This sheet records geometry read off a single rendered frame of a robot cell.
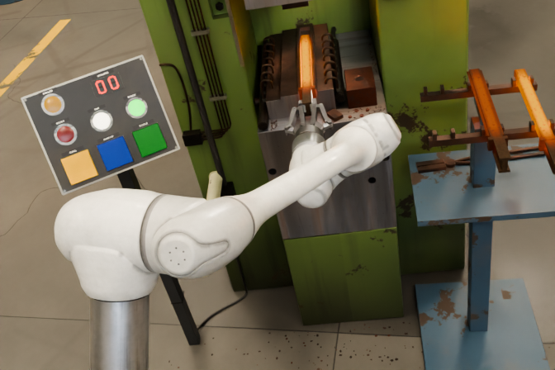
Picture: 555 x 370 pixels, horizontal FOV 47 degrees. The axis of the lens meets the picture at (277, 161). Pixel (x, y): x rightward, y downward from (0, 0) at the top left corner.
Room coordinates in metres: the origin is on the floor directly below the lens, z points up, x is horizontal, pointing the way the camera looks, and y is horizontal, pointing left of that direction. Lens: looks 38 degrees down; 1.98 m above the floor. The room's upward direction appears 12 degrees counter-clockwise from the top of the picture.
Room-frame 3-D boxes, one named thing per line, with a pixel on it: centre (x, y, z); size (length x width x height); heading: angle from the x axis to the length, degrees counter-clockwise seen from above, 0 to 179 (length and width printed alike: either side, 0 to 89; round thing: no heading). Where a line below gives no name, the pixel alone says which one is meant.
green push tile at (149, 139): (1.48, 0.33, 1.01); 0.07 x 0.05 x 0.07; 106
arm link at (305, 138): (1.29, -0.09, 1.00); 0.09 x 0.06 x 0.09; 81
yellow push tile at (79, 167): (1.43, 0.52, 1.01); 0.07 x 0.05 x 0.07; 106
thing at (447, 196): (1.37, -0.57, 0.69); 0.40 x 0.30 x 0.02; 78
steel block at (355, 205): (1.79, -0.19, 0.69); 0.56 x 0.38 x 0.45; 171
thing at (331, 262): (1.79, -0.19, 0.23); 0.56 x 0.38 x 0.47; 171
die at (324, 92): (1.78, -0.13, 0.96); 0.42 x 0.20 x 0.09; 171
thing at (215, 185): (1.54, 0.25, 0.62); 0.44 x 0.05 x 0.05; 171
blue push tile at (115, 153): (1.46, 0.43, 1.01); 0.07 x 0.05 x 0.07; 106
